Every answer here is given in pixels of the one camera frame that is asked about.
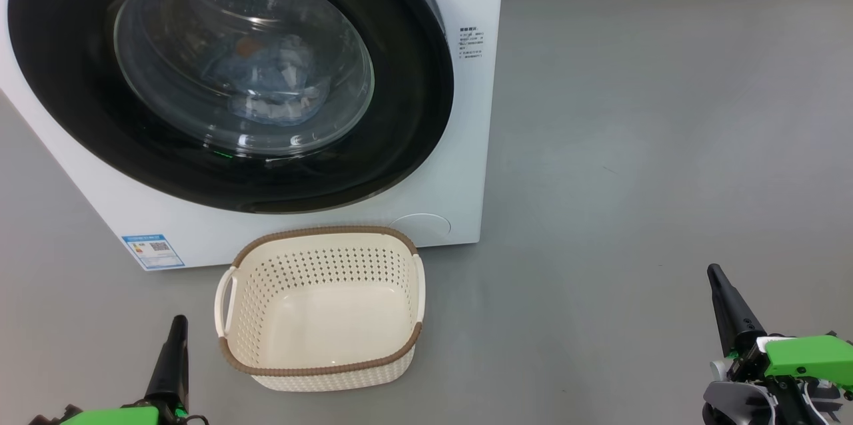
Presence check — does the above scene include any perforated steel washer drum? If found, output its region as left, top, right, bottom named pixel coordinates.
left=117, top=0, right=374, bottom=156

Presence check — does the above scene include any blue printed garment with orange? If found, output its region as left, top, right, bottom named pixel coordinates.
left=217, top=35, right=314, bottom=96
left=230, top=89, right=331, bottom=127

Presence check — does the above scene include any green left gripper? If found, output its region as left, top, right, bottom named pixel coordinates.
left=28, top=315, right=194, bottom=425

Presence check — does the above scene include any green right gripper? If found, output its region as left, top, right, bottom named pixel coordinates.
left=706, top=264, right=853, bottom=399

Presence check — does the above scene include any small black text label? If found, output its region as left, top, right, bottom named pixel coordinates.
left=458, top=27, right=485, bottom=61

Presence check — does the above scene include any black round washer door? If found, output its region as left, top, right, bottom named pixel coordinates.
left=7, top=0, right=455, bottom=214

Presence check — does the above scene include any cream perforated laundry basket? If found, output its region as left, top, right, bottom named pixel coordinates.
left=214, top=225, right=426, bottom=392

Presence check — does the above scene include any round white filter cover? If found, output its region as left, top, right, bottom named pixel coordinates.
left=389, top=213, right=452, bottom=239

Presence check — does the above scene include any white front-load washing machine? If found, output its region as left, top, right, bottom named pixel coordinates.
left=0, top=0, right=506, bottom=272

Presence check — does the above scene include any blue energy label sticker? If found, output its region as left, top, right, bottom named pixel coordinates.
left=121, top=233, right=185, bottom=271

